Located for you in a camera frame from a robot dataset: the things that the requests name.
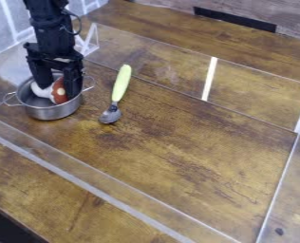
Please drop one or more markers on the red toy mushroom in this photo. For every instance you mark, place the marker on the red toy mushroom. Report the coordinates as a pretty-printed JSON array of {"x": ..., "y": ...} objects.
[{"x": 54, "y": 92}]

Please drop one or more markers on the spoon with yellow-green handle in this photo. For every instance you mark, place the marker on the spoon with yellow-green handle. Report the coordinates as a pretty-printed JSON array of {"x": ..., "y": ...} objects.
[{"x": 112, "y": 114}]

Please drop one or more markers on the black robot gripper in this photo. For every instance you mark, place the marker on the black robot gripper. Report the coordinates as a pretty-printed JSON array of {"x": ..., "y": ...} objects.
[{"x": 53, "y": 51}]

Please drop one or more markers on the clear acrylic triangle bracket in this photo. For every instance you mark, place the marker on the clear acrylic triangle bracket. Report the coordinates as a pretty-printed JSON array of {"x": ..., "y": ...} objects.
[{"x": 89, "y": 44}]

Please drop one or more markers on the small silver pot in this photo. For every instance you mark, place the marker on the small silver pot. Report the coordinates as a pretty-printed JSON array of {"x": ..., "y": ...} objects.
[{"x": 41, "y": 108}]

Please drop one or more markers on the black bar on wall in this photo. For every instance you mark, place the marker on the black bar on wall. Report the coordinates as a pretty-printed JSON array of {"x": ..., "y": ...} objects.
[{"x": 235, "y": 19}]

